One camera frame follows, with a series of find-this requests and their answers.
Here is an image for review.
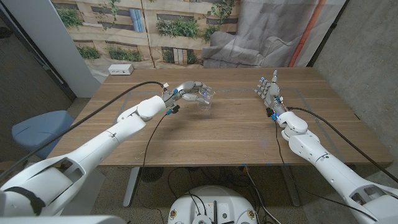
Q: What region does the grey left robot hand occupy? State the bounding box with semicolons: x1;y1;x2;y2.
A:
161;80;216;110

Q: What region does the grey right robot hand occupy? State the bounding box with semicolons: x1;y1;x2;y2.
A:
254;69;287;116

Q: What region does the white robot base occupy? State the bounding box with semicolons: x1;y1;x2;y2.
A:
167;185;258;224

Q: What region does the printed fabric backdrop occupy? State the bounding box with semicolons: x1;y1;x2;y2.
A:
51;0;348;84

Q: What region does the white power strip box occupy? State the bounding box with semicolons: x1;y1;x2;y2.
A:
108;63;134;76

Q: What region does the black round mesh disc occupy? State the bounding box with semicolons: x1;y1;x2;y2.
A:
139;167;165;183

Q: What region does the grey metal table leg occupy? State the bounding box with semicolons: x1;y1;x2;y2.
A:
123;167;141;208
281;164;301;208

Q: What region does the white pillar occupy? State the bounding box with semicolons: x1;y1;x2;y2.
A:
1;0;102;99

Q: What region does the blue grey chair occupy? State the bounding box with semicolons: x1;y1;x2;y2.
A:
11;110;75;160

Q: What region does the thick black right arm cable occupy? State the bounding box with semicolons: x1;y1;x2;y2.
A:
286;106;398;184

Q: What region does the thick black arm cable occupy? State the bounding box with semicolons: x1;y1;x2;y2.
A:
286;106;398;184
0;80;165;183

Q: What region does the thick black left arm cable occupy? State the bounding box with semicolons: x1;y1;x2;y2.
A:
0;80;165;183

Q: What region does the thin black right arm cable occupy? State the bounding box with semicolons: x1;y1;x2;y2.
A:
274;118;379;222

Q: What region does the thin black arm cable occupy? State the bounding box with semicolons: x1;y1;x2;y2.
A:
135;111;171;203
274;118;379;222

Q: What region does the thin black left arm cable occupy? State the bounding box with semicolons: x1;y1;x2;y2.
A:
135;111;171;203

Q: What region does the black floor cable loop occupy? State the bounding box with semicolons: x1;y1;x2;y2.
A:
167;167;195;200

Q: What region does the white floor cable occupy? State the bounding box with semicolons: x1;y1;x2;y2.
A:
244;166;282;224

